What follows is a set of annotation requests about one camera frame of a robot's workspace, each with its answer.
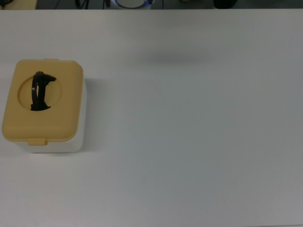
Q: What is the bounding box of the yellow tool case lid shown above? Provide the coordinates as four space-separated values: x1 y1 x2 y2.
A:
1 58 84 146

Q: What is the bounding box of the black lid handle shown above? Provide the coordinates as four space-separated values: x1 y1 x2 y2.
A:
30 70 57 111

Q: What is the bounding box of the black round object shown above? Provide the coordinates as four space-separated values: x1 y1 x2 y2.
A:
212 0 238 9

